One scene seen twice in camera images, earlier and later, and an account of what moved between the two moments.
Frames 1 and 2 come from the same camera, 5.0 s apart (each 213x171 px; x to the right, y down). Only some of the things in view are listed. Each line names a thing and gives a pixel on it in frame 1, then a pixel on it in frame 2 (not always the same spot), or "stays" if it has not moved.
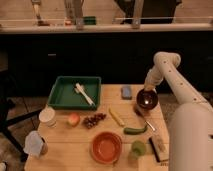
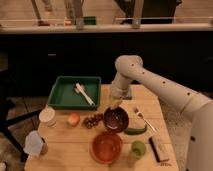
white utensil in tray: x=80 y=89 stays
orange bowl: x=106 y=147 stays
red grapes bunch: x=90 y=121 stays
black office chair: x=8 y=94 stays
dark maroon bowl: x=147 y=99 → x=115 y=119
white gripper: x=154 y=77 → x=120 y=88
